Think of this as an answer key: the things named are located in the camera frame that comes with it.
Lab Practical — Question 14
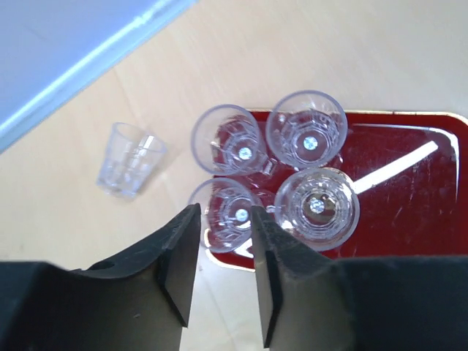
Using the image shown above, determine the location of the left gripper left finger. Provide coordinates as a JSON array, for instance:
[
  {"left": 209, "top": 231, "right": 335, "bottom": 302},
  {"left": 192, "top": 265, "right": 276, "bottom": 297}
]
[{"left": 1, "top": 204, "right": 200, "bottom": 350}]

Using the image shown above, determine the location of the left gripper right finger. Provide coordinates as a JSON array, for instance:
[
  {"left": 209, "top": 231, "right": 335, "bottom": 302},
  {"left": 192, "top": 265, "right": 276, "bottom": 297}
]
[{"left": 251, "top": 206, "right": 467, "bottom": 350}]

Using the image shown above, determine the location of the clear glass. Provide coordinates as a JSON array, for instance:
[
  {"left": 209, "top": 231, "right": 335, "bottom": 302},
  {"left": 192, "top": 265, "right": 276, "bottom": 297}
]
[
  {"left": 188, "top": 177, "right": 262, "bottom": 253},
  {"left": 274, "top": 167, "right": 361, "bottom": 252},
  {"left": 265, "top": 90, "right": 348, "bottom": 169},
  {"left": 97, "top": 122, "right": 167, "bottom": 199},
  {"left": 191, "top": 104, "right": 277, "bottom": 176}
]

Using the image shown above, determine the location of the red rectangular tray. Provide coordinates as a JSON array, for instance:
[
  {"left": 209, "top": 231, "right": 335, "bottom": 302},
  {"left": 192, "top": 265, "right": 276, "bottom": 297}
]
[{"left": 204, "top": 107, "right": 468, "bottom": 273}]

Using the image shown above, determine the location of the aluminium table frame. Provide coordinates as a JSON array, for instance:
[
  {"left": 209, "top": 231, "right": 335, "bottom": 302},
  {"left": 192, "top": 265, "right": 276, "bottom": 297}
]
[{"left": 1, "top": 1, "right": 193, "bottom": 151}]

